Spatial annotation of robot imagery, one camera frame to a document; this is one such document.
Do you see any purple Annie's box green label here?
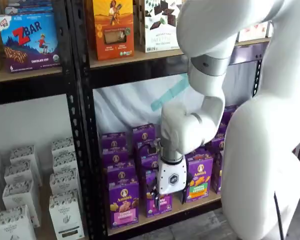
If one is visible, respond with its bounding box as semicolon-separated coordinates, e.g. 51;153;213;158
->
183;149;214;204

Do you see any wooden shelf board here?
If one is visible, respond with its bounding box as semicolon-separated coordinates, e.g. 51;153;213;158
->
38;174;56;240
88;37;272;70
0;66;66;85
107;193;223;237

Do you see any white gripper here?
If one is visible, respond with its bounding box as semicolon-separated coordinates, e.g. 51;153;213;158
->
146;156;194;209

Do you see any black cable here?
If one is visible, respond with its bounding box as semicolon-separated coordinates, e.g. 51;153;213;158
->
274;189;285;240

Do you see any white Simple Mills thins box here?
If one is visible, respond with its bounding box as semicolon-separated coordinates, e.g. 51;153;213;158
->
144;0;181;54

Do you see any white cloth with teal logo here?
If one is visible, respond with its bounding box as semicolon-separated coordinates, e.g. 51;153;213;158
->
93;59;260;133

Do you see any blue Zbar box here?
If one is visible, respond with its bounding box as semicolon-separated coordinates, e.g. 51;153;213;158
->
4;0;54;16
0;11;62;74

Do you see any purple Annie's box yellow label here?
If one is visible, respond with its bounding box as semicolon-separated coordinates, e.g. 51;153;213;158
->
212;149;225;195

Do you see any orange Revival box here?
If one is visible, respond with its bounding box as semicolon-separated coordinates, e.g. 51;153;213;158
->
93;0;135;61

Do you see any purple Annie's box pink label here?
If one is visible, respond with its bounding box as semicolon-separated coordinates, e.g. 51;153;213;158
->
108;177;140;230

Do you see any purple Annie's snack box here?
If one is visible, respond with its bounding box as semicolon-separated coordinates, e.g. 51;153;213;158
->
131;123;157;144
216;122;231;137
106;161;137;182
136;141;161;161
102;147;130;166
139;154;160;176
101;131;127;151
205;134;226;152
222;104;239;126

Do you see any black metal shelf rack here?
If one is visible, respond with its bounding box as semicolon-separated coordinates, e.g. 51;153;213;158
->
69;0;272;240
0;0;96;240

